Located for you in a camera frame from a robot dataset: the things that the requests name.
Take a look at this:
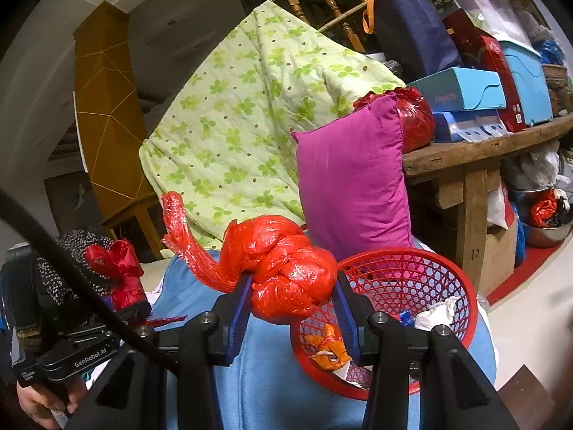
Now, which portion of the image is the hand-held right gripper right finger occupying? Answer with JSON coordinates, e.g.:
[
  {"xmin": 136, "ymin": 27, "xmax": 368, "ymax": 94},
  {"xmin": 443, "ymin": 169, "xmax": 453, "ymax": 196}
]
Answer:
[{"xmin": 333, "ymin": 271, "xmax": 520, "ymax": 430}]

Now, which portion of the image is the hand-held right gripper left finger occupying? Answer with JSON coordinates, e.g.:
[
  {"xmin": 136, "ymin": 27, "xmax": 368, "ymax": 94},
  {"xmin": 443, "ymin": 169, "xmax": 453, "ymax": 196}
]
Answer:
[{"xmin": 67, "ymin": 273, "xmax": 254, "ymax": 430}]

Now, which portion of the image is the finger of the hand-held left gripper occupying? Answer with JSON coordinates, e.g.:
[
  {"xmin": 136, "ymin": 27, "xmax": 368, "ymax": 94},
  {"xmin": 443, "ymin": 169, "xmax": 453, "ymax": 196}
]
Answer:
[{"xmin": 101, "ymin": 298, "xmax": 153, "ymax": 329}]

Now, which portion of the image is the orange wrapper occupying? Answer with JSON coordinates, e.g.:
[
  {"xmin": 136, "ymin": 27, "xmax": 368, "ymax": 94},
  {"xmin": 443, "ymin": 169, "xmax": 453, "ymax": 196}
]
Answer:
[{"xmin": 304, "ymin": 325, "xmax": 352, "ymax": 370}]

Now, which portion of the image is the small red plastic bag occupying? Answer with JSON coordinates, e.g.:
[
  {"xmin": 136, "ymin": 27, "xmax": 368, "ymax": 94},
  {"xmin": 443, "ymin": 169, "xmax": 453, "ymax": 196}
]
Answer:
[{"xmin": 85, "ymin": 239, "xmax": 148, "ymax": 312}]

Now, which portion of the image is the knotted red plastic bag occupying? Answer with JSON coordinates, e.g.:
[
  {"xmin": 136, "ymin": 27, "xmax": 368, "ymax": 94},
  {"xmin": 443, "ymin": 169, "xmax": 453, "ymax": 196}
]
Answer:
[{"xmin": 160, "ymin": 192, "xmax": 340, "ymax": 324}]

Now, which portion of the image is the red mesh basket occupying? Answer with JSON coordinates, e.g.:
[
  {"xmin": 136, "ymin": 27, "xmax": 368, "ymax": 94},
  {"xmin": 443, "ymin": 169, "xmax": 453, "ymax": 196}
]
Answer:
[{"xmin": 290, "ymin": 247, "xmax": 479, "ymax": 401}]

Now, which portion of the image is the white tissue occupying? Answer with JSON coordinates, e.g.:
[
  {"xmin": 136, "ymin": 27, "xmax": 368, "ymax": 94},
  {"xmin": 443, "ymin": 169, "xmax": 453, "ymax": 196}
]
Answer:
[{"xmin": 414, "ymin": 296, "xmax": 459, "ymax": 332}]

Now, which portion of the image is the person's left hand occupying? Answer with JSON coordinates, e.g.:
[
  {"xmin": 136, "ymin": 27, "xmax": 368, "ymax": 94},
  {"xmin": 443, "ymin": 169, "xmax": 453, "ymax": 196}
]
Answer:
[{"xmin": 18, "ymin": 374, "xmax": 88, "ymax": 430}]

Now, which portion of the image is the beige mattress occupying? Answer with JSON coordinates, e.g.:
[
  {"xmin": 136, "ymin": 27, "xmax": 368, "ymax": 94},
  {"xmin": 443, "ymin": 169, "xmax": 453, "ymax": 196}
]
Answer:
[{"xmin": 134, "ymin": 257, "xmax": 171, "ymax": 298}]

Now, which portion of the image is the blue blanket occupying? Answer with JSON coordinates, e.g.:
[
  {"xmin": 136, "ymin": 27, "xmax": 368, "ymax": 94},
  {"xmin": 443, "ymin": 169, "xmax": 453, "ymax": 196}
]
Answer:
[{"xmin": 150, "ymin": 237, "xmax": 497, "ymax": 430}]

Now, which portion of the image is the black white knit garment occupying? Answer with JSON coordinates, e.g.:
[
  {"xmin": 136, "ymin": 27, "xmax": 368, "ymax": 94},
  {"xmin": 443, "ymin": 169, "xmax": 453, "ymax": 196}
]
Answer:
[{"xmin": 36, "ymin": 228, "xmax": 116, "ymax": 305}]

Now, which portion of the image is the magenta pillow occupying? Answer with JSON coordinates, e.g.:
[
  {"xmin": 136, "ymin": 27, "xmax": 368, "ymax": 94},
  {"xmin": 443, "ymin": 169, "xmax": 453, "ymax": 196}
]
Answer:
[{"xmin": 292, "ymin": 92, "xmax": 415, "ymax": 252}]

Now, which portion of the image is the brown cardboard box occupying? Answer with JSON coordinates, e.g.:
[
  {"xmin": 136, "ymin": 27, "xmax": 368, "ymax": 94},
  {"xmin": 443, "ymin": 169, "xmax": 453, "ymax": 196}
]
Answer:
[{"xmin": 479, "ymin": 219, "xmax": 519, "ymax": 296}]

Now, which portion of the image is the wooden cabinet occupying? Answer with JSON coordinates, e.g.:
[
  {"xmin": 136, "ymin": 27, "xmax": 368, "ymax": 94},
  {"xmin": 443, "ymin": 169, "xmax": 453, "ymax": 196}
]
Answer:
[{"xmin": 73, "ymin": 1, "xmax": 164, "ymax": 261}]

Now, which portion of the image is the red floor mat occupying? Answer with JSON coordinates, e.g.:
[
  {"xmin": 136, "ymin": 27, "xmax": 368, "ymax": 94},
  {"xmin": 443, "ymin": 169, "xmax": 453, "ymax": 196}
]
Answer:
[{"xmin": 486, "ymin": 242, "xmax": 573, "ymax": 307}]

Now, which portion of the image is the green floral quilt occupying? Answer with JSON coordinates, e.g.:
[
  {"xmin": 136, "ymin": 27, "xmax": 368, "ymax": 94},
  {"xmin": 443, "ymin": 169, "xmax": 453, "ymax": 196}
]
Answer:
[{"xmin": 139, "ymin": 0, "xmax": 406, "ymax": 252}]

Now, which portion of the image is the brown wooden board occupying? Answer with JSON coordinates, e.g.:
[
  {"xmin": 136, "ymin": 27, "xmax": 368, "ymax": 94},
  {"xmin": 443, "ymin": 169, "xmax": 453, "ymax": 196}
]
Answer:
[{"xmin": 497, "ymin": 365, "xmax": 558, "ymax": 430}]

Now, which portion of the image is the wooden table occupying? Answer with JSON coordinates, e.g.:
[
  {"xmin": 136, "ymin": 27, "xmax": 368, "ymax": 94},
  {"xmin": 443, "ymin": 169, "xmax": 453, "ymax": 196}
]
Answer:
[{"xmin": 400, "ymin": 114, "xmax": 573, "ymax": 294}]

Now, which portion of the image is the steel bowl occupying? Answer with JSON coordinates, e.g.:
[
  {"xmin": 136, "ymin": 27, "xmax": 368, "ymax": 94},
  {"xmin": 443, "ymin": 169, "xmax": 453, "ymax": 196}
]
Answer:
[{"xmin": 508, "ymin": 188, "xmax": 573, "ymax": 249}]

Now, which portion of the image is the light blue box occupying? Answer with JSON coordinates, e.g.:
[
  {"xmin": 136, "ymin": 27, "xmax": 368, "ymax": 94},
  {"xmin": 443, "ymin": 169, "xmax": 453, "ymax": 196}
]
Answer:
[{"xmin": 432, "ymin": 108, "xmax": 509, "ymax": 143}]

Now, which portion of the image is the orange plastic bag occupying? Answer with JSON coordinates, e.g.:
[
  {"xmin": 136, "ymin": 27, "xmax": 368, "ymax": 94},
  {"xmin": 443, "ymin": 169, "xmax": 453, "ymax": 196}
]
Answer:
[{"xmin": 529, "ymin": 189, "xmax": 558, "ymax": 228}]

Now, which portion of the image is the white plastic bag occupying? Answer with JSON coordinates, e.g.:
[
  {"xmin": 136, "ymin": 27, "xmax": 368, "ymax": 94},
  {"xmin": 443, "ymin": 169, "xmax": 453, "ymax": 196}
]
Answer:
[{"xmin": 530, "ymin": 141, "xmax": 562, "ymax": 186}]

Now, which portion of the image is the teal cardboard box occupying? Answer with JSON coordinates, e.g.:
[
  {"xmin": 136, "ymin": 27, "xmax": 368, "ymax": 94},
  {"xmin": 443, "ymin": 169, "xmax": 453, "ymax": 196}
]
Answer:
[{"xmin": 407, "ymin": 67, "xmax": 506, "ymax": 113}]

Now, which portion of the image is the navy fabric bag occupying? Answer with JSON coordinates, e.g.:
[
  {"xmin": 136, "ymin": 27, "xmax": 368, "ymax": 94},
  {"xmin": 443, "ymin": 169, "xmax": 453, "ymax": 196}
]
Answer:
[{"xmin": 362, "ymin": 0, "xmax": 464, "ymax": 81}]

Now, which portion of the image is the blue plastic bin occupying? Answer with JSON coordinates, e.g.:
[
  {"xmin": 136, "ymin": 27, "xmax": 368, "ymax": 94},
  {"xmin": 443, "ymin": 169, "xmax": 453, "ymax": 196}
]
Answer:
[{"xmin": 499, "ymin": 40, "xmax": 553, "ymax": 126}]

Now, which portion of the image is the red gift box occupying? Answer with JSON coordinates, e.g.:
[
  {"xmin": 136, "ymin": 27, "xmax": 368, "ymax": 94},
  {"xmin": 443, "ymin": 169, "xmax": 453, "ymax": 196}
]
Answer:
[{"xmin": 443, "ymin": 9, "xmax": 526, "ymax": 133}]

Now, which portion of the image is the wooden railing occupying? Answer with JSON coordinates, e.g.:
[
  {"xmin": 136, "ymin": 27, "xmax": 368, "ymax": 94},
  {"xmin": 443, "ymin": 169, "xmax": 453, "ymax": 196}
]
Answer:
[{"xmin": 237, "ymin": 0, "xmax": 381, "ymax": 54}]

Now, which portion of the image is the wicker basket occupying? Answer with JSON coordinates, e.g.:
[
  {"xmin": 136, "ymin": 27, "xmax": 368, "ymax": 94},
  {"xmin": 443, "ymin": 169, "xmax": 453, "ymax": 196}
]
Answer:
[{"xmin": 541, "ymin": 63, "xmax": 569, "ymax": 90}]

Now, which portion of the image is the blue plastic bag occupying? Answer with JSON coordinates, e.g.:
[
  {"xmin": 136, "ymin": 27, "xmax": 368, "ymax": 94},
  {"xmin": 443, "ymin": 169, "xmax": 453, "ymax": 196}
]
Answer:
[{"xmin": 535, "ymin": 39, "xmax": 560, "ymax": 66}]

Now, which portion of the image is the clear plastic storage box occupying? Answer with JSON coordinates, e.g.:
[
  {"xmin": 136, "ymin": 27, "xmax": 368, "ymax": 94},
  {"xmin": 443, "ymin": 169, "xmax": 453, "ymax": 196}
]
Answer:
[{"xmin": 423, "ymin": 0, "xmax": 533, "ymax": 48}]

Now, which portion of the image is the black cable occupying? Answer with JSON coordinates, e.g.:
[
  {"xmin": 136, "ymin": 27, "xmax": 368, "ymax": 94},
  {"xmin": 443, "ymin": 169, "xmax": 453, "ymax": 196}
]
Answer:
[{"xmin": 0, "ymin": 188, "xmax": 180, "ymax": 374}]

